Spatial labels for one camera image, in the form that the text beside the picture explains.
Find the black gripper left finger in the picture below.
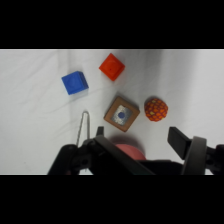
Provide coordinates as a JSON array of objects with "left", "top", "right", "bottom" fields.
[{"left": 48, "top": 125, "right": 156, "bottom": 176}]

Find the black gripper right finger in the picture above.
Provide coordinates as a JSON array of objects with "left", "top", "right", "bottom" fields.
[{"left": 167, "top": 126, "right": 224, "bottom": 176}]

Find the blue cube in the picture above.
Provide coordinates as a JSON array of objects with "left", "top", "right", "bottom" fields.
[{"left": 61, "top": 70, "right": 90, "bottom": 96}]

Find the pink bowl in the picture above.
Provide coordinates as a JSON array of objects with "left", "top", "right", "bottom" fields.
[{"left": 109, "top": 135, "right": 148, "bottom": 162}]

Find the red cube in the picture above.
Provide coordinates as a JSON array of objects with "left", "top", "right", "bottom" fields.
[{"left": 98, "top": 52, "right": 126, "bottom": 82}]

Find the wooden block with blue dot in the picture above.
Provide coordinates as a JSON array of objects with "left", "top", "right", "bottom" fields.
[{"left": 103, "top": 95, "right": 141, "bottom": 133}]

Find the orange yellow spotted ball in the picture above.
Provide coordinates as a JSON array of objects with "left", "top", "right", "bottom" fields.
[{"left": 143, "top": 97, "right": 169, "bottom": 123}]

